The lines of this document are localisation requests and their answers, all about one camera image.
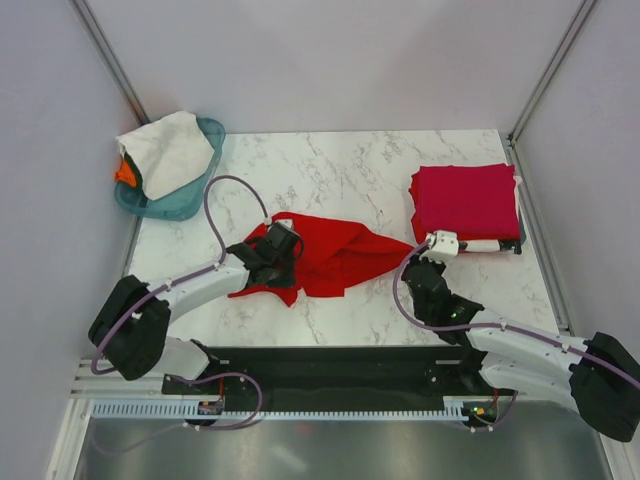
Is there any red t-shirt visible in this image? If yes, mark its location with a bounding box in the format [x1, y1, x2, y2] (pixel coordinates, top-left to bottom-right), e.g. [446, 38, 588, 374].
[236, 212, 412, 307]
[408, 172, 426, 243]

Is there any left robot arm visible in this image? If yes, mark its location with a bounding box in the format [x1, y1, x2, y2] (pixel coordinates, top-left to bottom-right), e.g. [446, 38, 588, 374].
[89, 234, 304, 393]

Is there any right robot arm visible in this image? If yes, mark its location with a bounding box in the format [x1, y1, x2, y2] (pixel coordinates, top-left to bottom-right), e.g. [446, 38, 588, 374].
[393, 253, 639, 443]

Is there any folded red t-shirt in stack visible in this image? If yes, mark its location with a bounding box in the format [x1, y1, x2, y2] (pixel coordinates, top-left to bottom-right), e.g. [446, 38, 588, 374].
[408, 172, 426, 243]

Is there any folded magenta t-shirt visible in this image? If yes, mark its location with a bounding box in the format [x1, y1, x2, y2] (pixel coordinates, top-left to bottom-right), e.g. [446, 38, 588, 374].
[417, 163, 519, 240]

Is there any teal plastic basket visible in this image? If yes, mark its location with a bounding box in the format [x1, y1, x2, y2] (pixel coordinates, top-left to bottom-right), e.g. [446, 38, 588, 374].
[114, 117, 226, 221]

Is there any white t-shirt in basket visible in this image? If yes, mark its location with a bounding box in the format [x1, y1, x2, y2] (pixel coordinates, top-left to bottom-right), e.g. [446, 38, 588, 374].
[116, 111, 213, 200]

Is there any dark green garment in basket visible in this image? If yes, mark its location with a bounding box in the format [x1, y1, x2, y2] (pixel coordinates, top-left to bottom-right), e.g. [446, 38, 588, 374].
[120, 153, 143, 190]

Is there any orange garment in basket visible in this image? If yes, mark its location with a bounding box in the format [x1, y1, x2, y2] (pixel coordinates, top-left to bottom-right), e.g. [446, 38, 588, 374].
[114, 157, 138, 188]

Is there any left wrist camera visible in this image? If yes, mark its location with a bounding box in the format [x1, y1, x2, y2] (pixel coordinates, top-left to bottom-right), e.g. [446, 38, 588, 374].
[265, 219, 301, 256]

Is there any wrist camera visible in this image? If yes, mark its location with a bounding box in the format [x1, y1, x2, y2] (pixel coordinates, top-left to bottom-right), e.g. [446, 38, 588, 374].
[422, 230, 459, 263]
[265, 219, 301, 256]

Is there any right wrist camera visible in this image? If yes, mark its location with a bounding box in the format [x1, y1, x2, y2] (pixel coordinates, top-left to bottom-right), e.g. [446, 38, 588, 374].
[422, 230, 459, 263]

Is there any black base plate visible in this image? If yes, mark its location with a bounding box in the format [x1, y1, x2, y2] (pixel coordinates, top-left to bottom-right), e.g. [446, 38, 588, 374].
[162, 346, 496, 410]

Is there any white slotted cable duct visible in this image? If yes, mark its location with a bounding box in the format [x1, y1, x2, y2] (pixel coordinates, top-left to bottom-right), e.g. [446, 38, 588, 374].
[91, 399, 468, 422]

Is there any left aluminium frame post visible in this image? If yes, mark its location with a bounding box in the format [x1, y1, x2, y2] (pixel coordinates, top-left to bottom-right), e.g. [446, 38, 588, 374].
[68, 0, 149, 125]

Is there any aluminium frame post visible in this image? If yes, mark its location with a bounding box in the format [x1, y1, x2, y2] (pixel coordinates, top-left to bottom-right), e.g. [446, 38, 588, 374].
[68, 0, 149, 125]
[506, 0, 600, 147]

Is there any right aluminium frame post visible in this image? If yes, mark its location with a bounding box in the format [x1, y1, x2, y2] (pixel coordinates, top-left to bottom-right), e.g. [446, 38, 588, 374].
[506, 0, 600, 147]

